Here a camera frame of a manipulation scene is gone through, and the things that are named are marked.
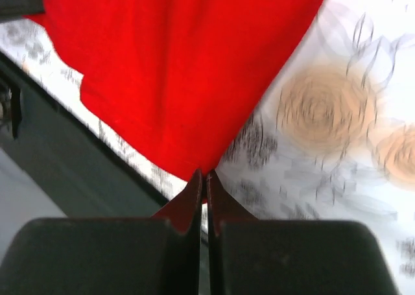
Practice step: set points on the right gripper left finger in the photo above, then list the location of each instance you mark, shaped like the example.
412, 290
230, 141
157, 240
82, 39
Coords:
128, 255

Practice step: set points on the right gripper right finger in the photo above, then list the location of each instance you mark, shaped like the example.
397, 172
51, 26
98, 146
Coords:
252, 256

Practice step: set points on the red t shirt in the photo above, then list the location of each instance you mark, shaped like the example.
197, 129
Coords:
176, 79

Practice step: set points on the floral table mat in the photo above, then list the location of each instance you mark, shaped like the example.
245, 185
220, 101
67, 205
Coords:
332, 137

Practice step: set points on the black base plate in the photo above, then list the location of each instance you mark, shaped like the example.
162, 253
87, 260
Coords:
80, 173

